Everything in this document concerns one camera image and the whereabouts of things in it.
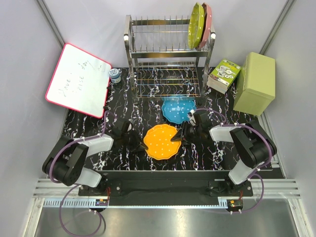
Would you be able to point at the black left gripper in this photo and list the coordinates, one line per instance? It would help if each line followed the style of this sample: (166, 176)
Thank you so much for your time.
(131, 138)

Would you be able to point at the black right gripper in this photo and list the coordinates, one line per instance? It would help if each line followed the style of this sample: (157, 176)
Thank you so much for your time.
(178, 136)

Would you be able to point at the orange polka dot plate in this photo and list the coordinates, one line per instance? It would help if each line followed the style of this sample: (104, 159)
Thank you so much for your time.
(158, 141)

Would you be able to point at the blue polka dot plate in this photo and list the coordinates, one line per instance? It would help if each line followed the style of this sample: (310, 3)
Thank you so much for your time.
(176, 110)

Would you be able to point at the green polka dot plate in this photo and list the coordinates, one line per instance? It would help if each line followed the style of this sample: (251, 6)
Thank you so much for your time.
(195, 27)

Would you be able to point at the pink polka dot plate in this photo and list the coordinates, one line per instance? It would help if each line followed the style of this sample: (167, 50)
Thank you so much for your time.
(207, 24)

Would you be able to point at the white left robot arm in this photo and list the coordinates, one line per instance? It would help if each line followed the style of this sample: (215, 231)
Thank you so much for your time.
(65, 163)

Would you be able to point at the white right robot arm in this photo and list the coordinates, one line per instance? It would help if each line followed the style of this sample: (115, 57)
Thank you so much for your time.
(254, 146)

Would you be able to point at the stainless steel dish rack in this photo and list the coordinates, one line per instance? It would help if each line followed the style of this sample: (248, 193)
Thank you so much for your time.
(161, 64)

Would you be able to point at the black marble pattern mat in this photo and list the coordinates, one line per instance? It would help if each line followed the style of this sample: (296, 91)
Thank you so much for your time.
(176, 156)

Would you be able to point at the small blue patterned jar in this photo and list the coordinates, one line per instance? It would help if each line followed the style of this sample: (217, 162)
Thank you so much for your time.
(115, 75)

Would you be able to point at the green cover book stack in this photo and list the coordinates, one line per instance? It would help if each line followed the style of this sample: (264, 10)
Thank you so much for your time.
(224, 74)

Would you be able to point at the pink framed whiteboard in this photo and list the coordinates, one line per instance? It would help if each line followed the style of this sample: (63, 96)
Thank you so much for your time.
(80, 82)

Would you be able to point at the green storage box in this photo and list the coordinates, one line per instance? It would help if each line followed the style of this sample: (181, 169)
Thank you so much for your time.
(256, 84)

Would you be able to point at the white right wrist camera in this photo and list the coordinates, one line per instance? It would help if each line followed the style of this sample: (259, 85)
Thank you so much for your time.
(194, 118)

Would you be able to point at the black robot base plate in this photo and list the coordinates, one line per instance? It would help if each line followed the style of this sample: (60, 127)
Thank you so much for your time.
(169, 184)

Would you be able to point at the white slotted cable duct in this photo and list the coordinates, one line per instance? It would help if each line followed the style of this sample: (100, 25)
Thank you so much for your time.
(149, 202)

